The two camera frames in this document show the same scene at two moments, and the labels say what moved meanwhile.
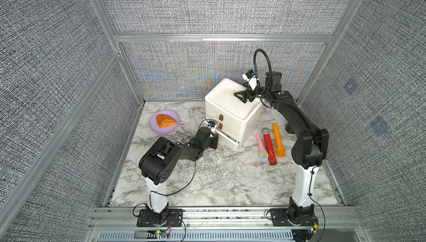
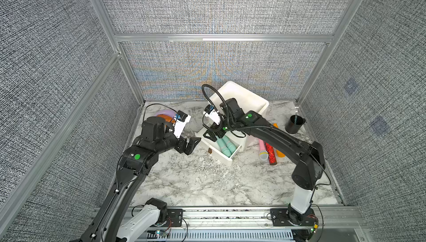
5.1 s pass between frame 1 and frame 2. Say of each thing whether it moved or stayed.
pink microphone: stayed
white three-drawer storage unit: moved
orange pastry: stayed
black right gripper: moved
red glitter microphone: stayed
